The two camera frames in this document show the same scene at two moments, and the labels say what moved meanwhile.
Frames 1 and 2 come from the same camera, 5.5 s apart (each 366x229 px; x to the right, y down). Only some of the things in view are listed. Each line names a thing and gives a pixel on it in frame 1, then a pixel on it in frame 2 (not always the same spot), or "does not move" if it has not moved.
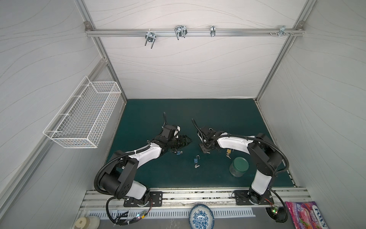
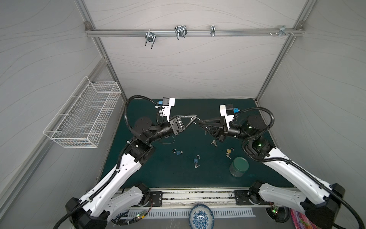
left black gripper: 184,142 -> 174,127
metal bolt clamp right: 282,30 does not move
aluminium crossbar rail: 196,32 does not move
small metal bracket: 213,29 does not move
